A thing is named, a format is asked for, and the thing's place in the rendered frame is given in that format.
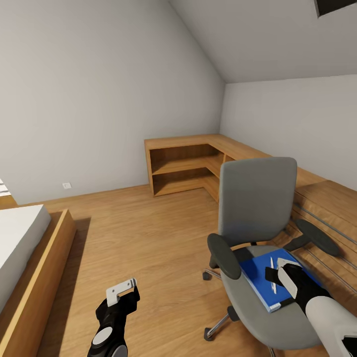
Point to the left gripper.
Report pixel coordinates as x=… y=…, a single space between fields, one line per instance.
x=127 y=304

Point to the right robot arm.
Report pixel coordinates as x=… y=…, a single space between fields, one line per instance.
x=335 y=326

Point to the cabinet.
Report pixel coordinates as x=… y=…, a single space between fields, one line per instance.
x=332 y=208

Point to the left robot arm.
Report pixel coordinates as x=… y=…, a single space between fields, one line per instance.
x=109 y=340

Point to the bed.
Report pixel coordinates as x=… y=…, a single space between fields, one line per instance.
x=34 y=247

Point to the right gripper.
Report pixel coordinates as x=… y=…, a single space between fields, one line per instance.
x=272 y=276

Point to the folder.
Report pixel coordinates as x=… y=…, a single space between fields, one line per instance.
x=254 y=271

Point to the swivel chair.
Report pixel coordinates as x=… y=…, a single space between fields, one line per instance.
x=255 y=202

